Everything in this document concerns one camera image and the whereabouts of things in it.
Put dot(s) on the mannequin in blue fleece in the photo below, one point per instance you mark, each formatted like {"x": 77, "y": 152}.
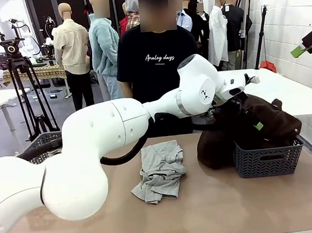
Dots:
{"x": 104, "y": 47}

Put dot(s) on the mannequin in light blue shirt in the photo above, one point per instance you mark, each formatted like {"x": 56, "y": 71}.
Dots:
{"x": 184, "y": 19}

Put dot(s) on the mannequin in black coat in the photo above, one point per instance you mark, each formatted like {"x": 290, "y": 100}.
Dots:
{"x": 234, "y": 29}

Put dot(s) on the red cloth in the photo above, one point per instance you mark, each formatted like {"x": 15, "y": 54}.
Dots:
{"x": 268, "y": 66}

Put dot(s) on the dark brown trousers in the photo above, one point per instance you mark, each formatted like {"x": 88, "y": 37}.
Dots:
{"x": 218, "y": 146}

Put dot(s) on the patterned tablecloth table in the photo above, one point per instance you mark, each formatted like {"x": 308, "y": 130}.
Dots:
{"x": 41, "y": 72}

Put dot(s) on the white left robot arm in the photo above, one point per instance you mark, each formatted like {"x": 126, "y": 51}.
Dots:
{"x": 93, "y": 143}

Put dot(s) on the grey t-shirt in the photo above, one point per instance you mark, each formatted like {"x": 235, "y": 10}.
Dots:
{"x": 160, "y": 172}

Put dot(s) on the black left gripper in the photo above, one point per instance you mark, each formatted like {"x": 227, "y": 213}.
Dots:
{"x": 233, "y": 106}

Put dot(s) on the black monitor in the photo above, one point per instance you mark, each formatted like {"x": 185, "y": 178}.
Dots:
{"x": 0, "y": 59}

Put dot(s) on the black light stand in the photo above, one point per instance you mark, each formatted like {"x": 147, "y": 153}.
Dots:
{"x": 260, "y": 38}

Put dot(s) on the mannequin in white shirt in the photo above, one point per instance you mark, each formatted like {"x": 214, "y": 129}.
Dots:
{"x": 218, "y": 36}

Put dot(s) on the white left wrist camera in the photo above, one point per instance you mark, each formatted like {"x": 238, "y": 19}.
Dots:
{"x": 253, "y": 79}

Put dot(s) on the grey upright pole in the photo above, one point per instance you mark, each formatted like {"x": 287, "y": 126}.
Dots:
{"x": 247, "y": 23}

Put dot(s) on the large white table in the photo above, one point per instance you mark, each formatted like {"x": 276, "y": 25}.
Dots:
{"x": 283, "y": 85}

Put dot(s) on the person in black t-shirt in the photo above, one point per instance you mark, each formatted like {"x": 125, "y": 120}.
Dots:
{"x": 155, "y": 68}

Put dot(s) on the person's right forearm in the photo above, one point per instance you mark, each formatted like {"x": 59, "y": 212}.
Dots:
{"x": 126, "y": 88}

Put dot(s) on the black camera tripod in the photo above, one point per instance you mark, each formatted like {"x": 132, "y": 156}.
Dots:
{"x": 15, "y": 62}

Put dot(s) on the grey plastic woven basket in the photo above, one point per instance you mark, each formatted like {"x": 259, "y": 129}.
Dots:
{"x": 267, "y": 161}
{"x": 42, "y": 143}

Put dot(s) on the mannequin in plaid hoodie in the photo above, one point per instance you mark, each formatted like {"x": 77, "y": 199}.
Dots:
{"x": 131, "y": 13}

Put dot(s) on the mannequin in black jacket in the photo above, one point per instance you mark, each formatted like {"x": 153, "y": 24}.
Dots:
{"x": 201, "y": 29}

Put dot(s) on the mannequin in beige shirt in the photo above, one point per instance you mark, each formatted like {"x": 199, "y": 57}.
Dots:
{"x": 70, "y": 47}

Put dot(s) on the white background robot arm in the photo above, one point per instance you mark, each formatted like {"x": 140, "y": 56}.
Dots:
{"x": 29, "y": 37}

